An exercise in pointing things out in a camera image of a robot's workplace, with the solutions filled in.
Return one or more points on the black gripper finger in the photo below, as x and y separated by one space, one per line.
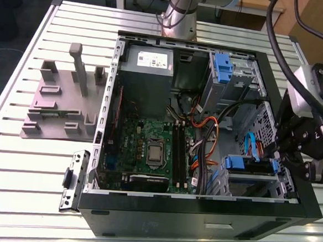
285 127
313 171

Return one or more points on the metal optical drive cage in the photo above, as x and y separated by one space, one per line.
236 84

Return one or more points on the blue plastic drive latch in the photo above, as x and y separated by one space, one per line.
223 72

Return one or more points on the black RAM slot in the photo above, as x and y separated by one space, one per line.
184 156
176 155

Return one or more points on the wooden cabinet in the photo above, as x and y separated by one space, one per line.
315 15

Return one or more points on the black open PC case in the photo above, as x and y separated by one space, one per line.
199 220

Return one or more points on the CPU socket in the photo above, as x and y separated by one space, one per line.
156 141

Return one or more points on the silver CPU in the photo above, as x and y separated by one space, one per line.
156 154

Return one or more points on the grey power supply unit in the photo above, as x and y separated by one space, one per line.
144 92

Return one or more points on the black graphics card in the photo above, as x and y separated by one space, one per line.
149 181

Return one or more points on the green motherboard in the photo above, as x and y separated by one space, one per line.
134 130

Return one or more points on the grey parts rack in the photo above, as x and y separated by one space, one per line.
63 103

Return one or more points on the green RAM stick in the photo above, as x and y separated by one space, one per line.
54 113

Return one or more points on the metal slot retention bracket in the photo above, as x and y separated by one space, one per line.
76 162

